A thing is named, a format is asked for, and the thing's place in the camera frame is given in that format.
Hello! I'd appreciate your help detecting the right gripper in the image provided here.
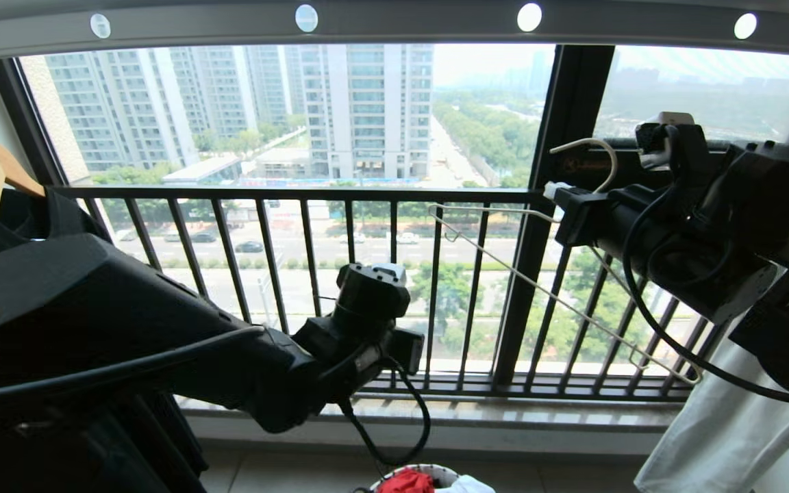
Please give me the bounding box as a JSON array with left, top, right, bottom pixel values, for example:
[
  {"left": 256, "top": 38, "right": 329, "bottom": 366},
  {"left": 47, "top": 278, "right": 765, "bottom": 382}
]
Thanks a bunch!
[{"left": 544, "top": 181, "right": 650, "bottom": 275}]

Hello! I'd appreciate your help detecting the white wire hanger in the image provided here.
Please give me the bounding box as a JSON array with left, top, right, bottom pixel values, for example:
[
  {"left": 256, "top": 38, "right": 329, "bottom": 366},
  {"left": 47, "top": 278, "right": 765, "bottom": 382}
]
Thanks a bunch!
[{"left": 427, "top": 137, "right": 705, "bottom": 385}]

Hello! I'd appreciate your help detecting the pale hanging garment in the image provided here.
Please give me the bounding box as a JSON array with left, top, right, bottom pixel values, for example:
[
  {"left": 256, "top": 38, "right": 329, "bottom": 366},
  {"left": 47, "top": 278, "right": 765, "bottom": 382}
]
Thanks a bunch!
[{"left": 633, "top": 210, "right": 789, "bottom": 493}]

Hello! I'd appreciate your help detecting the white laundry basket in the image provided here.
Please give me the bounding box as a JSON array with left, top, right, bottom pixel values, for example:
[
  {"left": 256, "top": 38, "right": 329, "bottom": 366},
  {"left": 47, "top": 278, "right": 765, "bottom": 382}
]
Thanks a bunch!
[{"left": 367, "top": 464, "right": 465, "bottom": 493}]

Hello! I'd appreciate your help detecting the white garment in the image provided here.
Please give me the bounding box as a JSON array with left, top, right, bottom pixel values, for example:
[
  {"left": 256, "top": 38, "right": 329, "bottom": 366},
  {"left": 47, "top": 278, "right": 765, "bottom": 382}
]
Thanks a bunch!
[{"left": 434, "top": 474, "right": 497, "bottom": 493}]

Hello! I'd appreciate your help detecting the red garment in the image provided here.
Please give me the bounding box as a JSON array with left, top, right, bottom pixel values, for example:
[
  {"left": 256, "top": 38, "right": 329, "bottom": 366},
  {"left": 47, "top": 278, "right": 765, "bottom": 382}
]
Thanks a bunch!
[{"left": 376, "top": 468, "right": 435, "bottom": 493}]

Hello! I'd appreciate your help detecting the black hanging garment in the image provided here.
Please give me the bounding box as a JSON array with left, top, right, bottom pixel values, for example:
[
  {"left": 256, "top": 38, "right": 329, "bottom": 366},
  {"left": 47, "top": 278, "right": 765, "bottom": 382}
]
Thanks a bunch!
[{"left": 0, "top": 186, "right": 121, "bottom": 269}]

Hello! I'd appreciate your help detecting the black balcony railing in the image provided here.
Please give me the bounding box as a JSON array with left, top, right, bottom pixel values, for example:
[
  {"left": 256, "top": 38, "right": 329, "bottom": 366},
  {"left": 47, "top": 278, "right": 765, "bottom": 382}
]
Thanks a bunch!
[{"left": 52, "top": 185, "right": 732, "bottom": 402}]

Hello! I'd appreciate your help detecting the black window post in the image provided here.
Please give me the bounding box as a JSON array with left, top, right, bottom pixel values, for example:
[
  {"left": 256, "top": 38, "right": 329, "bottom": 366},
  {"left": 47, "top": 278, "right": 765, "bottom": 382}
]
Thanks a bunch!
[{"left": 492, "top": 45, "right": 616, "bottom": 385}]

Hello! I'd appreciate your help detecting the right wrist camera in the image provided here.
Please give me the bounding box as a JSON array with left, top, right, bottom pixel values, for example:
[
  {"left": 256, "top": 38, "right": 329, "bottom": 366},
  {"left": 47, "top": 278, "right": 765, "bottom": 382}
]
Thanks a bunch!
[{"left": 634, "top": 112, "right": 710, "bottom": 180}]

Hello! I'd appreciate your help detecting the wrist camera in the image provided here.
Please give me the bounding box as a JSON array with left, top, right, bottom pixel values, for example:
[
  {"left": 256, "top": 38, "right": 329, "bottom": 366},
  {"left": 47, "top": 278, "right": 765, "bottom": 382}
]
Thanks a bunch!
[
  {"left": 634, "top": 112, "right": 710, "bottom": 180},
  {"left": 386, "top": 327, "right": 427, "bottom": 376}
]

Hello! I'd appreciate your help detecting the black cable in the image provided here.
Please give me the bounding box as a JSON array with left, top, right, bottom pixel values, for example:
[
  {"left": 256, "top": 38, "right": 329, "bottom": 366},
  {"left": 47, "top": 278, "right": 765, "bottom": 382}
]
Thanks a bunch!
[
  {"left": 622, "top": 184, "right": 789, "bottom": 409},
  {"left": 337, "top": 357, "right": 432, "bottom": 468}
]

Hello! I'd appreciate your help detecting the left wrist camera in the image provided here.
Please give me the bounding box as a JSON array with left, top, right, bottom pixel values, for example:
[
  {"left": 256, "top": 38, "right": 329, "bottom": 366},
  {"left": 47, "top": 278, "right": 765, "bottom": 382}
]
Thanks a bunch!
[{"left": 386, "top": 327, "right": 427, "bottom": 376}]

